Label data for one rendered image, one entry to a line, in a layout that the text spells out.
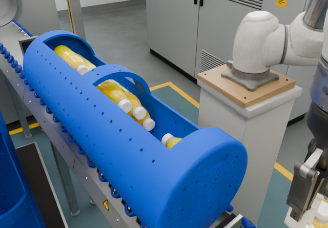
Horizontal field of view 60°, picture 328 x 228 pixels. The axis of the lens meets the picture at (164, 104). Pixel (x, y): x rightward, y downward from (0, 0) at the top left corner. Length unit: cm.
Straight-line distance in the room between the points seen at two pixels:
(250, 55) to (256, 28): 11
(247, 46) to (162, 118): 45
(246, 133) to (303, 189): 81
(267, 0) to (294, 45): 120
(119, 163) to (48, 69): 49
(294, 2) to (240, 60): 108
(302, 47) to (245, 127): 36
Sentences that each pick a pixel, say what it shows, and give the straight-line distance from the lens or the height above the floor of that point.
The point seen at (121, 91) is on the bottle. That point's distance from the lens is 85.
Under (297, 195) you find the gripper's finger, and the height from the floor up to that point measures 130.
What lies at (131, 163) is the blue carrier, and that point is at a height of 117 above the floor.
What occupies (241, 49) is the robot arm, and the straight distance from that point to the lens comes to 117.
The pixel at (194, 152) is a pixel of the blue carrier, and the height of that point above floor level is 123.
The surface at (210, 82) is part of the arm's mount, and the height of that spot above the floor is 102.
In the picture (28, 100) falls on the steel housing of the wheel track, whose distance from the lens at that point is 151.
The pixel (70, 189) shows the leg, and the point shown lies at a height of 25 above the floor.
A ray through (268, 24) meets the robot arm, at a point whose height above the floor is 128.
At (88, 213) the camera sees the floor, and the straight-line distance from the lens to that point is 204.
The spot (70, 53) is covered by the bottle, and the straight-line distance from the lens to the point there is 112.
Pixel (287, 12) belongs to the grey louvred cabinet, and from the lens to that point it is 224.
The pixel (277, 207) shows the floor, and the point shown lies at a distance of 214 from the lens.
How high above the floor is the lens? 161
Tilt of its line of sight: 34 degrees down
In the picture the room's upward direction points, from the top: straight up
